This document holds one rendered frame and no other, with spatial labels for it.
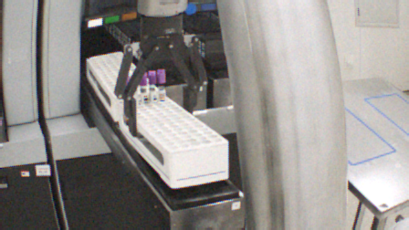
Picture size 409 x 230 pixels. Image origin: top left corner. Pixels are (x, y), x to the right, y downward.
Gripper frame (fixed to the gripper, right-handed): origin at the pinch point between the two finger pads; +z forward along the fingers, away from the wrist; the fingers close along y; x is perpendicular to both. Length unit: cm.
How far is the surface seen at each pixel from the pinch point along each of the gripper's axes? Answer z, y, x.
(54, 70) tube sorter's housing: 0.3, -15.6, 38.2
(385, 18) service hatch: 26, 197, 149
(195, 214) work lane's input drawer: 7.8, -2.3, -21.6
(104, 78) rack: 0.7, -4.0, 26.3
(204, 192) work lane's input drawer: 5.3, 0.3, -18.8
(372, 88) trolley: 5, 61, 9
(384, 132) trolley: 5.0, 46.3, -15.2
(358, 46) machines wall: 44, 170, 150
